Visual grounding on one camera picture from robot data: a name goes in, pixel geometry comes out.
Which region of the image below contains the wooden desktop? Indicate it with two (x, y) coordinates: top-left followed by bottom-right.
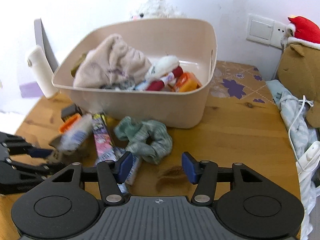
(0, 60), (300, 240)

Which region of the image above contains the white power adapter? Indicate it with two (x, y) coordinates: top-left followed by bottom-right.
(296, 141), (320, 180)

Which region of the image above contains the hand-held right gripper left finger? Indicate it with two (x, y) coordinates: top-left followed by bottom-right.
(46, 151), (134, 204)

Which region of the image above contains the beige plastic storage bin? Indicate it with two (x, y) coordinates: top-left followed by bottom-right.
(52, 18), (217, 129)

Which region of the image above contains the grey upright board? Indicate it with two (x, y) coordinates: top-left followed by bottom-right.
(34, 18), (59, 73)

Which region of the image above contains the brown plush toy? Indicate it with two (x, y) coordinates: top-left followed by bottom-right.
(276, 42), (320, 128)

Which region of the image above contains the white wall switch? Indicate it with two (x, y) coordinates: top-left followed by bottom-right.
(246, 14), (275, 47)

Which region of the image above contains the orange pill bottle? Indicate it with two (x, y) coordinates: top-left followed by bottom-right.
(172, 72), (202, 92)

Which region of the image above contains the small black box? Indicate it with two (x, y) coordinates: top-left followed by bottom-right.
(61, 104), (83, 122)

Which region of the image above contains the white cable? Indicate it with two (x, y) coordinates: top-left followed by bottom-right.
(287, 95), (314, 160)

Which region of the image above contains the blue and white tissue pack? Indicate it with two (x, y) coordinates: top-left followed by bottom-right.
(117, 150), (143, 193)

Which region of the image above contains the white thermos bottle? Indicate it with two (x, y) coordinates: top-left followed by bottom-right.
(27, 46), (59, 99)

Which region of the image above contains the brown mat with purple flowers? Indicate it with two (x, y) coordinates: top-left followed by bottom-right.
(210, 60), (270, 105)

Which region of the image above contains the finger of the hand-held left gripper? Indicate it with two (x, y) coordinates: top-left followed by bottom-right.
(0, 159), (66, 178)
(0, 132), (54, 159)

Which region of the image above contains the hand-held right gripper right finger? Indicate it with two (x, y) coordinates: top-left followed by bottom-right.
(182, 152), (265, 204)

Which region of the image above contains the white wall socket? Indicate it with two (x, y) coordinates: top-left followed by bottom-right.
(270, 21), (292, 48)

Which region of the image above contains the white fluffy plush toy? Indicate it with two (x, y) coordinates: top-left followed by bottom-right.
(129, 0), (187, 20)

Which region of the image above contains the beige fluffy cloth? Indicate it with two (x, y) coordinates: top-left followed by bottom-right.
(72, 34), (152, 88)

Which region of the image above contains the light blue patterned cloth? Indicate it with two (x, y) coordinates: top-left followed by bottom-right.
(266, 80), (320, 205)

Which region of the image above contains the dark patterned toothpaste box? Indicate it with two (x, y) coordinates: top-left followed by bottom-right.
(91, 112), (119, 165)

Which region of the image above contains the green knitted cloth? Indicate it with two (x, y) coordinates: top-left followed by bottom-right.
(114, 116), (173, 165)

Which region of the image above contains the red plush toy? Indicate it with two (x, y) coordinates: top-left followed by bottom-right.
(287, 16), (320, 49)

